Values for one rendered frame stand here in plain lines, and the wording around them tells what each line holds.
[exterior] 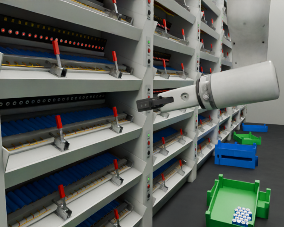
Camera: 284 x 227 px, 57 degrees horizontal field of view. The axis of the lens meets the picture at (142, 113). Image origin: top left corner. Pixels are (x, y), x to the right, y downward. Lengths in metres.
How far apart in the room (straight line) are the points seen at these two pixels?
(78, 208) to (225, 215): 0.78
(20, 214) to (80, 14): 0.54
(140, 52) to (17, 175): 0.65
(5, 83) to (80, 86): 0.23
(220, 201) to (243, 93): 0.94
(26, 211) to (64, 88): 0.33
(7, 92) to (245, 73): 0.50
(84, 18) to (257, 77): 0.48
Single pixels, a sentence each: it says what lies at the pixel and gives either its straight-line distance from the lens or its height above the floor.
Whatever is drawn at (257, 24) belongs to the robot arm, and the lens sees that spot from 0.63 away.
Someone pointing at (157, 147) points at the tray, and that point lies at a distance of 1.39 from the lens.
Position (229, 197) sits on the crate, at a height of 0.07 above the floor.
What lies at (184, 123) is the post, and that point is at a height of 0.39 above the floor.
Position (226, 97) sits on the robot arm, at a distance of 0.60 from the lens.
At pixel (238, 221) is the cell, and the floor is 0.07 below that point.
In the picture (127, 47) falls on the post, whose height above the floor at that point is 0.80.
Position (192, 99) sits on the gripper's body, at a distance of 0.61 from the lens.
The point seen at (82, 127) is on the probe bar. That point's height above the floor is 0.52.
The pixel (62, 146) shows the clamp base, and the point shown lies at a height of 0.50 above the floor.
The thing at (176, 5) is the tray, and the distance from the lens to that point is 1.44.
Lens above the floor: 0.67
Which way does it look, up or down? 7 degrees down
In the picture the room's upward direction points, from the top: straight up
